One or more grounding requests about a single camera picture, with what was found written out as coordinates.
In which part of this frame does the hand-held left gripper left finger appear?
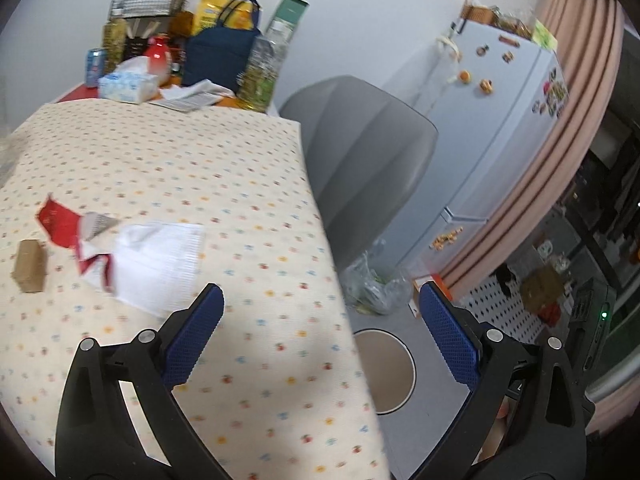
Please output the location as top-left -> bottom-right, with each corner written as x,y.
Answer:
54,283 -> 225,480

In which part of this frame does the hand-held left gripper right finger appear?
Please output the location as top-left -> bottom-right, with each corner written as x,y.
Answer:
419,281 -> 596,480

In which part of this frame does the round white bin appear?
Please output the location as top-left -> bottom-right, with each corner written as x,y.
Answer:
352,327 -> 417,416

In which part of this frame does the white tissue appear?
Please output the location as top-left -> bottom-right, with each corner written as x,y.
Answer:
107,221 -> 207,318

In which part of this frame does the orange white box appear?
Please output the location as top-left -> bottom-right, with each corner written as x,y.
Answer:
410,275 -> 443,316

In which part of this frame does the white pegboard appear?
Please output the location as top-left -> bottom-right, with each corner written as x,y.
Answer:
457,260 -> 551,361

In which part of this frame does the clear plastic bag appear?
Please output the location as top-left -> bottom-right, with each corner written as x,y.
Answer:
342,240 -> 413,316

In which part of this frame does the row of small yellow magnets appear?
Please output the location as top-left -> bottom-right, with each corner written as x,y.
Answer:
430,227 -> 463,251

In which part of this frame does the large brown cardboard box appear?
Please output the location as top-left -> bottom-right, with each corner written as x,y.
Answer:
520,265 -> 566,311

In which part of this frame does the dotted cream tablecloth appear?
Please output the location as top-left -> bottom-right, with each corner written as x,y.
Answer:
0,97 -> 391,480

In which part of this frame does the red paper wrapper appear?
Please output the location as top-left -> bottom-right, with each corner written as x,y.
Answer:
36,195 -> 121,291

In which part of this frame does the small cardboard box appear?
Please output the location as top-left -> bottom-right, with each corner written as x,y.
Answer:
11,240 -> 49,293

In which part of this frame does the white fridge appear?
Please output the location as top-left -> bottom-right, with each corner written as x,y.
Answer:
395,20 -> 568,281

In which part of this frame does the grey chair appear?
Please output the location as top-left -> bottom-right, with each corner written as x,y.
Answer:
277,75 -> 440,281

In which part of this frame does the white folded cloth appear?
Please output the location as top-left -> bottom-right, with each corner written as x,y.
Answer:
150,79 -> 236,112

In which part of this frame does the blue white tissue box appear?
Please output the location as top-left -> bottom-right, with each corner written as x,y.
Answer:
97,56 -> 161,105

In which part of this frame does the cluster of colourful fridge magnets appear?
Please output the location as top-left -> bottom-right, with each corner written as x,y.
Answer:
532,67 -> 568,121

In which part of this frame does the navy lunch bag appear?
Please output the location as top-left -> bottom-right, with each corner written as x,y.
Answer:
181,0 -> 263,93

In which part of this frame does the red bottle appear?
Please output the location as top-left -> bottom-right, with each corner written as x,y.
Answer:
145,32 -> 173,86

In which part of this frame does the pink curtain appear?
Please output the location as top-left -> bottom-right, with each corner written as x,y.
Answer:
442,0 -> 626,301

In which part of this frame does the blue drink can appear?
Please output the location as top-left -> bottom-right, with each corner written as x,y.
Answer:
85,48 -> 107,88

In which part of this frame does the black pen holder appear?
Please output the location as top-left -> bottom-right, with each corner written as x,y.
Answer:
122,35 -> 151,61

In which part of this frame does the green paper pack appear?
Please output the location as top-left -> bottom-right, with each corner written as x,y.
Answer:
531,19 -> 558,51

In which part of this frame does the brown basket with jars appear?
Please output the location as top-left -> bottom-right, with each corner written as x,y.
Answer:
460,0 -> 533,38

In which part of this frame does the yellow snack packet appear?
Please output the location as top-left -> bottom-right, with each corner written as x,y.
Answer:
192,0 -> 261,31

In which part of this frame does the green carton box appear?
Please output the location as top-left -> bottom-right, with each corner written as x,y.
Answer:
267,0 -> 310,41

